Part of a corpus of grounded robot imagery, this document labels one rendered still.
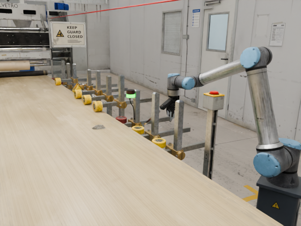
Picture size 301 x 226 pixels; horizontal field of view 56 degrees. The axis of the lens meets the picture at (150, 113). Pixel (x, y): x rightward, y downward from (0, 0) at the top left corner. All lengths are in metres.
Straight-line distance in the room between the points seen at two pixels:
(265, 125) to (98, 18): 9.55
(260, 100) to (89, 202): 1.08
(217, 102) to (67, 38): 3.07
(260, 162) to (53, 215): 1.16
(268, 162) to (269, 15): 3.22
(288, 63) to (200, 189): 3.40
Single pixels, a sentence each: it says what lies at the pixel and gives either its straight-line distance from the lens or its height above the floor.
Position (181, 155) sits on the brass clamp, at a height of 0.83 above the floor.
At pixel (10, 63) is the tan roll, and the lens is 4.07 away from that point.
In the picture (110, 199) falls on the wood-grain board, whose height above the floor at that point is 0.90.
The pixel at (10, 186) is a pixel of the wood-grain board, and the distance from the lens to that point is 1.27.
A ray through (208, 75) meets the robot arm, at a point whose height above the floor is 1.21.
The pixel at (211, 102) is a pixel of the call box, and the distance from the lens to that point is 1.33.
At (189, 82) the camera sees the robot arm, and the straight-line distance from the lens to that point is 2.07.
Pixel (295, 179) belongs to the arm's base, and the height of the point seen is 0.65.
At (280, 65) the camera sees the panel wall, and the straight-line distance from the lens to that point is 4.47.
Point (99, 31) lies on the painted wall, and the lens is 10.85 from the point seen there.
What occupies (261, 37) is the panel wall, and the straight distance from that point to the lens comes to 4.73.
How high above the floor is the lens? 1.49
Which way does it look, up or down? 16 degrees down
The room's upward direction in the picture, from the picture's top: 1 degrees clockwise
